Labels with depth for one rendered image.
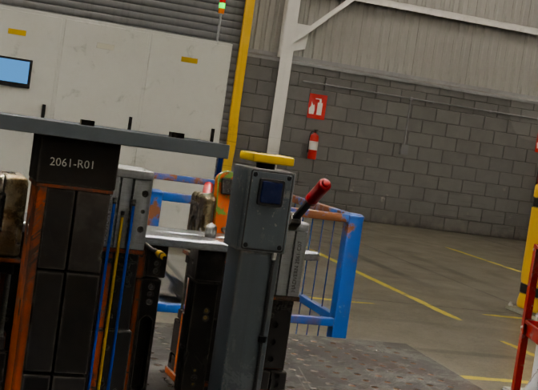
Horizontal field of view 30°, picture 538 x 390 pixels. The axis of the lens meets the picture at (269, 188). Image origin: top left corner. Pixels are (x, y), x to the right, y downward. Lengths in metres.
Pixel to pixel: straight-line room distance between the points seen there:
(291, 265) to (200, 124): 8.13
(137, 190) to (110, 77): 8.05
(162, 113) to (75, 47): 1.01
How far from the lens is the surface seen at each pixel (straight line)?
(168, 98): 9.59
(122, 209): 1.45
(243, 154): 1.38
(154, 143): 1.26
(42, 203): 1.28
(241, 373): 1.39
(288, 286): 1.55
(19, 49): 9.44
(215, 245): 1.62
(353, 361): 2.35
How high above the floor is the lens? 1.19
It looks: 3 degrees down
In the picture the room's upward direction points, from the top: 8 degrees clockwise
